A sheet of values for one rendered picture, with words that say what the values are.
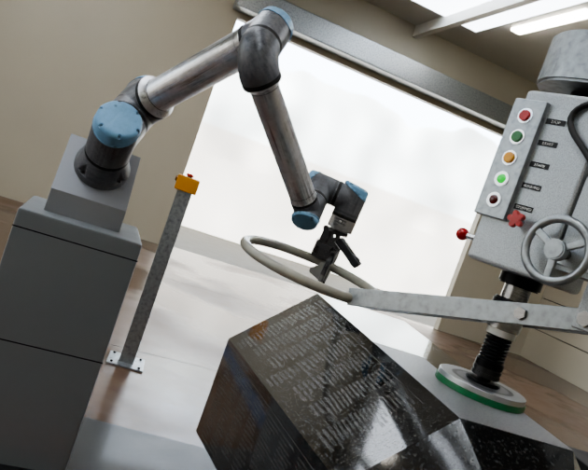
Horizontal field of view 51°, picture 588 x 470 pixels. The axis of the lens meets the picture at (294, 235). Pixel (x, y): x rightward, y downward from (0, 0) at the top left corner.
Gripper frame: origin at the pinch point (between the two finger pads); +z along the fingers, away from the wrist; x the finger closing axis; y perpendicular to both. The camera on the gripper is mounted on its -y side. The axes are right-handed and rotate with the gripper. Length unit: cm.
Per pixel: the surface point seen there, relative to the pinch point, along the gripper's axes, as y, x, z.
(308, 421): -22, 74, 16
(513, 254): -48, 65, -38
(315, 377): -17, 55, 13
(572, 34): -39, 59, -88
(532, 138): -41, 63, -63
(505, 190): -40, 63, -50
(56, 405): 59, 36, 69
